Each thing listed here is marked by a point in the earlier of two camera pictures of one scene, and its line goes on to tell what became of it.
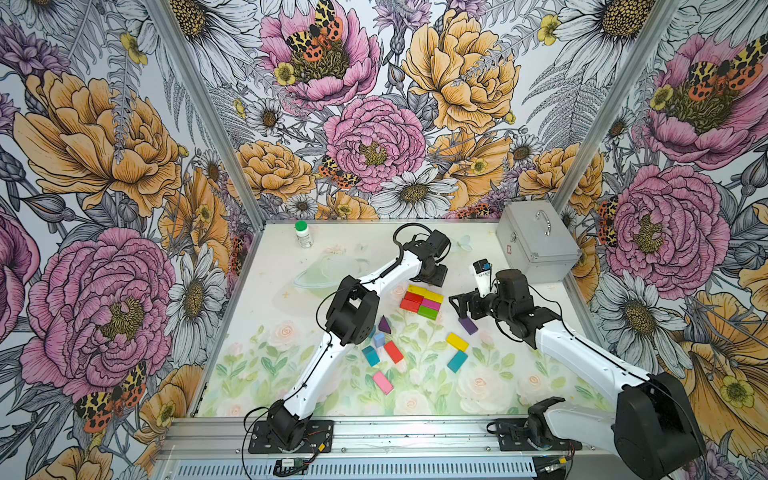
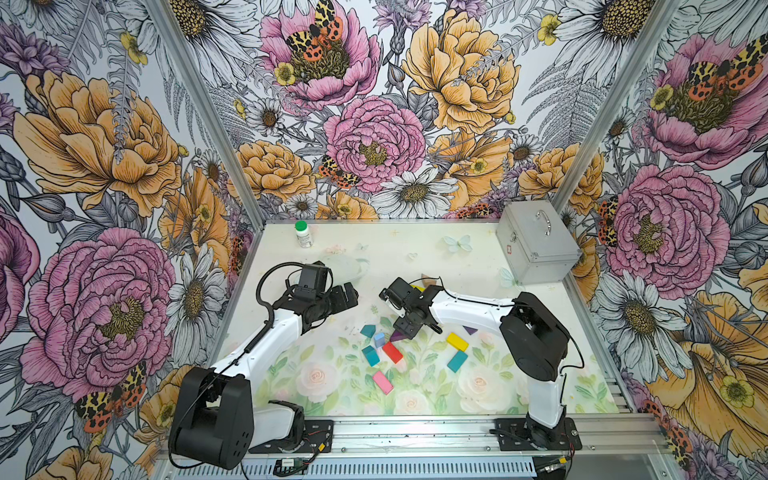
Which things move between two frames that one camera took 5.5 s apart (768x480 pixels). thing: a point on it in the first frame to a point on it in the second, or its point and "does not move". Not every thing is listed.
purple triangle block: [384, 325] to [398, 336]
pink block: [383, 382] does not move
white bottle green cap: [304, 237] does not move
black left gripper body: [434, 276] to [324, 299]
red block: [394, 352] does not move
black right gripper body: [481, 307] to [408, 325]
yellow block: [457, 342] does not move
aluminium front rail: [217, 449] does not move
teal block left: [371, 355] does not move
